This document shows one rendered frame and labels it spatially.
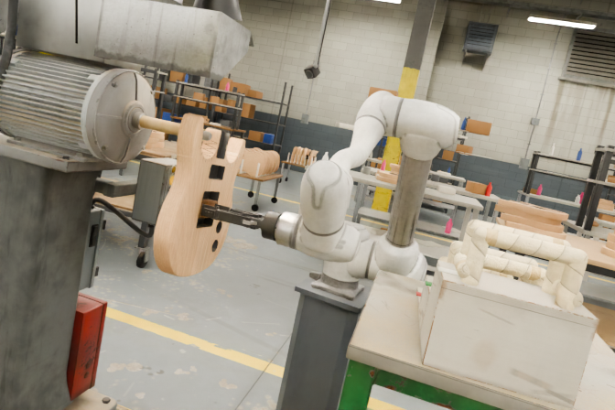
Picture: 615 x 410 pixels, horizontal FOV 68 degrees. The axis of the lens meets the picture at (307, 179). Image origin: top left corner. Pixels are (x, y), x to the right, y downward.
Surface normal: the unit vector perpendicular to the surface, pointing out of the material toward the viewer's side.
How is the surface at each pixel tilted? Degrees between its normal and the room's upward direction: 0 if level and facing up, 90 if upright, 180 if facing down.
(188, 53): 90
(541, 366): 90
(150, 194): 90
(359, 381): 91
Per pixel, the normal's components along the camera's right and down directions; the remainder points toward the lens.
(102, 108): 0.72, 0.16
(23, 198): -0.25, 0.07
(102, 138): 0.68, 0.46
